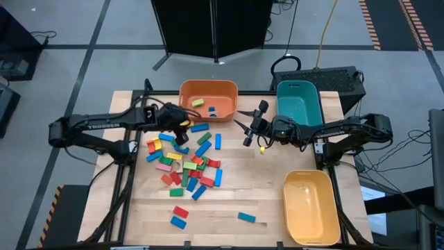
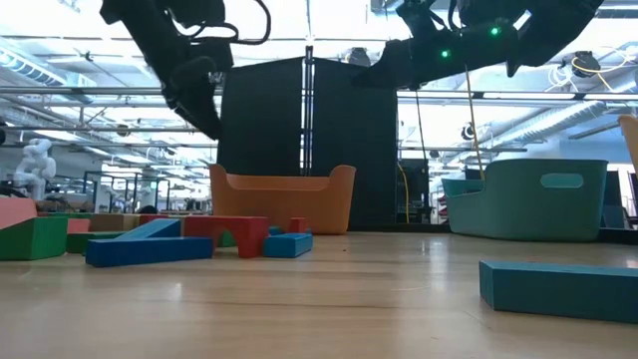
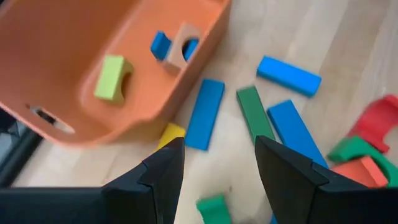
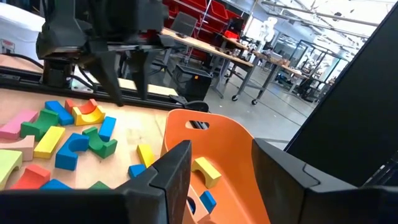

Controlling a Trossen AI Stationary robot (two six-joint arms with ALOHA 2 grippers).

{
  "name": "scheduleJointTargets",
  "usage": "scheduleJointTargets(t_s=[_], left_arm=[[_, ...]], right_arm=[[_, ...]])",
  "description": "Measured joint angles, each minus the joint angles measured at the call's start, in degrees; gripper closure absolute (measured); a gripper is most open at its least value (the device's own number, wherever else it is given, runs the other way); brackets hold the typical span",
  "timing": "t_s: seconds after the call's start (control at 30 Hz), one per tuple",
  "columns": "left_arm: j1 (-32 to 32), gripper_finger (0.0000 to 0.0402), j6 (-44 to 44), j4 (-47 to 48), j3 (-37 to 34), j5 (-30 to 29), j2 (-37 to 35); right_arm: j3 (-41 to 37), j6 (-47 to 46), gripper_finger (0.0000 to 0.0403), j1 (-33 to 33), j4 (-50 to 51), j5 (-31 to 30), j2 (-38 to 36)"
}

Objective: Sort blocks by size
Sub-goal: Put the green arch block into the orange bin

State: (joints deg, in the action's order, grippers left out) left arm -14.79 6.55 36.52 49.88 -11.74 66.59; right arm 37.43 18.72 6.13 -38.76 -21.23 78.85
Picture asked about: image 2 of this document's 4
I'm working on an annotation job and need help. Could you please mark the white humanoid robot figure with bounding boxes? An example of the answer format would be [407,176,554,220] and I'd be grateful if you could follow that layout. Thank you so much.
[12,138,58,201]

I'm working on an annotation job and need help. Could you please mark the black equipment cabinet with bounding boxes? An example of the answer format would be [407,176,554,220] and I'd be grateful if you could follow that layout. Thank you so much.
[397,158,431,225]

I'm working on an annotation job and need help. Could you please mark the thin black hanging cable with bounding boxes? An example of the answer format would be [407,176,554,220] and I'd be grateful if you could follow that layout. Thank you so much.
[414,89,429,162]

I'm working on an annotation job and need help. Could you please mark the tan wooden block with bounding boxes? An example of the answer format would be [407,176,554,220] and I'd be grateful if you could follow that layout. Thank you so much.
[89,213,142,233]

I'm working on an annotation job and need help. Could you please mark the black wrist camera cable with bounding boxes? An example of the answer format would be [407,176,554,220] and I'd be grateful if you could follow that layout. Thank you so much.
[191,0,273,47]

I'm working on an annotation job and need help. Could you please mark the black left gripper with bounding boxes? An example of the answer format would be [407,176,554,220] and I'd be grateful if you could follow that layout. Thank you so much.
[162,39,235,142]

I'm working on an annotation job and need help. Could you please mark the teal plastic bin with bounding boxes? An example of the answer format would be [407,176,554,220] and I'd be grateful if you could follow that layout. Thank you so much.
[441,158,610,243]

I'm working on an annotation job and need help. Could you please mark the teal wooden block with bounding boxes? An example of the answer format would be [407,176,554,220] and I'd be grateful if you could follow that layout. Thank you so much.
[478,260,638,324]

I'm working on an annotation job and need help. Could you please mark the red wooden arch block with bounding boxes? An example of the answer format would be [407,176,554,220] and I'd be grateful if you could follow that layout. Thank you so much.
[182,214,271,259]

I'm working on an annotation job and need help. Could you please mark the short yellow cable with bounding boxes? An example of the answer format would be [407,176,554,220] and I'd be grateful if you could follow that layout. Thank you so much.
[397,162,411,224]

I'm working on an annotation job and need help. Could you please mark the orange plastic bin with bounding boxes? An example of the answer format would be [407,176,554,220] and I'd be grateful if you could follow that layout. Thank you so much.
[208,164,358,236]

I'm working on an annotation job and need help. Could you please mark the orange-red wooden block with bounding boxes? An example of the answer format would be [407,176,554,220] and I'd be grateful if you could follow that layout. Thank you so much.
[0,197,39,230]

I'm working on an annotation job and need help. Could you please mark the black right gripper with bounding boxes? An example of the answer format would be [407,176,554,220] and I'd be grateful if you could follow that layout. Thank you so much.
[351,19,519,92]

